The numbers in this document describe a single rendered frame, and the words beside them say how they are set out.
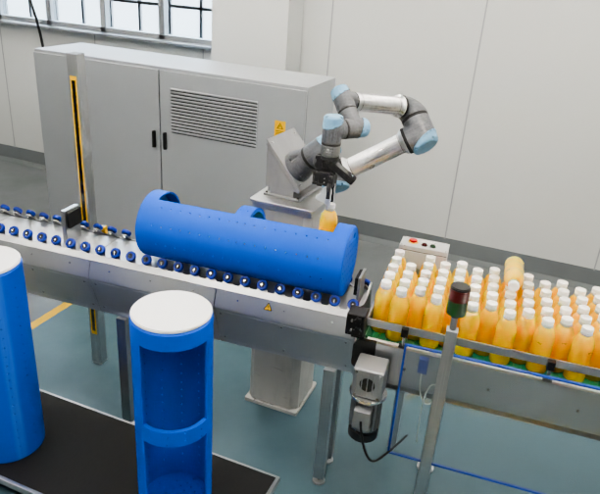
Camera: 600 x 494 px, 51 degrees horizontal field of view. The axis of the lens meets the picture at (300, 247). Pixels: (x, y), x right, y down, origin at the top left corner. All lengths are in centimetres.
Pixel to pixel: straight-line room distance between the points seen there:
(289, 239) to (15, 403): 131
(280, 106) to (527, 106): 190
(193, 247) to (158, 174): 215
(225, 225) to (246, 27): 290
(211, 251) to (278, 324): 40
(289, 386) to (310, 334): 80
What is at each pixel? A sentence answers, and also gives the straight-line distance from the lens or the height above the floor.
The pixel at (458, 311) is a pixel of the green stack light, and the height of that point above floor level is 118.
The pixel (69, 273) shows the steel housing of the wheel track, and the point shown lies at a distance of 293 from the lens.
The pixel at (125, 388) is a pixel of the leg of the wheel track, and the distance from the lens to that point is 317.
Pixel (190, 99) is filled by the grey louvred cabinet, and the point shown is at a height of 126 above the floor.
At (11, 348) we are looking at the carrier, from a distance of 271.
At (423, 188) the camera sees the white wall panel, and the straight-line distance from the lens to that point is 520.
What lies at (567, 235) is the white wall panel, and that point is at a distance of 520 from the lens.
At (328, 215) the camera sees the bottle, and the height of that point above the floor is 126.
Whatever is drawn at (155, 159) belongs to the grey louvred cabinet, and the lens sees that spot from 460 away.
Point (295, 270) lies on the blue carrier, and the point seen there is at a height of 108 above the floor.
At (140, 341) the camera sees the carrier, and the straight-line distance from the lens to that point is 214.
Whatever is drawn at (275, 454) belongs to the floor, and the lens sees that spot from 315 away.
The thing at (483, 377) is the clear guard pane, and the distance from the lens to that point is 229.
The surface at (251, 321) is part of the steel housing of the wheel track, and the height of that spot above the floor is 79.
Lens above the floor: 215
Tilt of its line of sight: 25 degrees down
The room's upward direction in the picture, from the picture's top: 4 degrees clockwise
